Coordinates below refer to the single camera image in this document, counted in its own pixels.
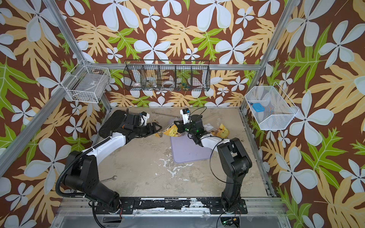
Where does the small metal wrench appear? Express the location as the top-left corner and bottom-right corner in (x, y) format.
(100, 175), (117, 183)

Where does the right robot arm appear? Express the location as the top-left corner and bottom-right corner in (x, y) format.
(174, 109), (252, 214)

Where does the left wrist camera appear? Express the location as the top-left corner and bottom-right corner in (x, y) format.
(139, 112), (150, 126)

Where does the black hard case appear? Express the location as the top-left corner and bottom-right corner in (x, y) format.
(98, 110), (128, 138)

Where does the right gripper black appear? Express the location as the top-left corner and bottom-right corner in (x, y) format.
(173, 120), (198, 137)

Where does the metal rod tool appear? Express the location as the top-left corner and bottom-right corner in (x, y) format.
(152, 111), (179, 118)

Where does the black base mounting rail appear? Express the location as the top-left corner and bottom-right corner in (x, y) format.
(95, 197), (248, 215)

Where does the ziploc bag with yellow cookies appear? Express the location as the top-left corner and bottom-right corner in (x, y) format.
(155, 123), (182, 138)

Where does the ziploc bag right with yellow toy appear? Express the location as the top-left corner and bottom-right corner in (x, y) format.
(204, 123), (230, 139)

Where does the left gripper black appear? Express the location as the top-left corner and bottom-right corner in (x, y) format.
(133, 122), (163, 137)

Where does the black wire basket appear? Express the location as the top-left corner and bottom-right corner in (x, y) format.
(123, 60), (211, 91)

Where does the lavender plastic tray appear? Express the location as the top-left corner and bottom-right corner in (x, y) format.
(170, 133), (212, 164)

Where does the white wire basket left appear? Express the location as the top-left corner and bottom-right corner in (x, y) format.
(62, 61), (111, 104)

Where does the white mesh basket right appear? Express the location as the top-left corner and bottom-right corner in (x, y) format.
(245, 84), (299, 131)

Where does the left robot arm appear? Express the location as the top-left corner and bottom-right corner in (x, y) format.
(55, 110), (162, 212)

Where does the blue object in basket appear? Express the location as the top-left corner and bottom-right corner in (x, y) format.
(251, 103), (265, 113)

